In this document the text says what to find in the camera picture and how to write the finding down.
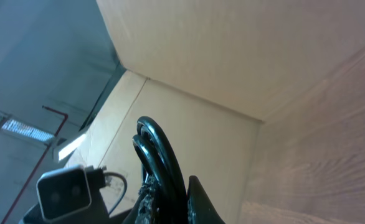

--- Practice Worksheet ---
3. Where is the red ceiling pipe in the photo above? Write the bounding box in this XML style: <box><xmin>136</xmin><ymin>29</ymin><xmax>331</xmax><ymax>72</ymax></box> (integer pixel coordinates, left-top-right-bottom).
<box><xmin>0</xmin><ymin>105</ymin><xmax>69</xmax><ymax>224</ymax></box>

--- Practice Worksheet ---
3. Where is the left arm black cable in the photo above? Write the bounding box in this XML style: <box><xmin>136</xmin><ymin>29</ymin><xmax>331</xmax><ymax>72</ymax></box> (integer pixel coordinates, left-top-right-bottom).
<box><xmin>103</xmin><ymin>170</ymin><xmax>129</xmax><ymax>217</ymax></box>

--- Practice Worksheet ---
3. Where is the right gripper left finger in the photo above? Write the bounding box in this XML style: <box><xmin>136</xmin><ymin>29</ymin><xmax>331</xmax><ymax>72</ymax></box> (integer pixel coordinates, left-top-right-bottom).
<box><xmin>123</xmin><ymin>175</ymin><xmax>159</xmax><ymax>224</ymax></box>

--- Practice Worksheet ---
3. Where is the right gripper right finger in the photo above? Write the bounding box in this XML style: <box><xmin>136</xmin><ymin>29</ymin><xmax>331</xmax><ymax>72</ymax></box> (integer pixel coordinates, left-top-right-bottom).
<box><xmin>187</xmin><ymin>175</ymin><xmax>225</xmax><ymax>224</ymax></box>

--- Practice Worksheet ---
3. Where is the ceiling light fixture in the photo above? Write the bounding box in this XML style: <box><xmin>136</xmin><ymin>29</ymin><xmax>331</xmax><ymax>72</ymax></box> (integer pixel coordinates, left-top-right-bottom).
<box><xmin>0</xmin><ymin>111</ymin><xmax>55</xmax><ymax>144</ymax></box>

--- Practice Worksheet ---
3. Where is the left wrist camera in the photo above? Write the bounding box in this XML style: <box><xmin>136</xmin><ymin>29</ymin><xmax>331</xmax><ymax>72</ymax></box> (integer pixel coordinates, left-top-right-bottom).
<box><xmin>36</xmin><ymin>166</ymin><xmax>108</xmax><ymax>223</ymax></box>

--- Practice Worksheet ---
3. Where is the black usb cable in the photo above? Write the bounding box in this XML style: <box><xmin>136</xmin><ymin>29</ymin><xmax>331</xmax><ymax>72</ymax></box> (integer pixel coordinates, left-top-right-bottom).
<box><xmin>131</xmin><ymin>116</ymin><xmax>188</xmax><ymax>224</ymax></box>

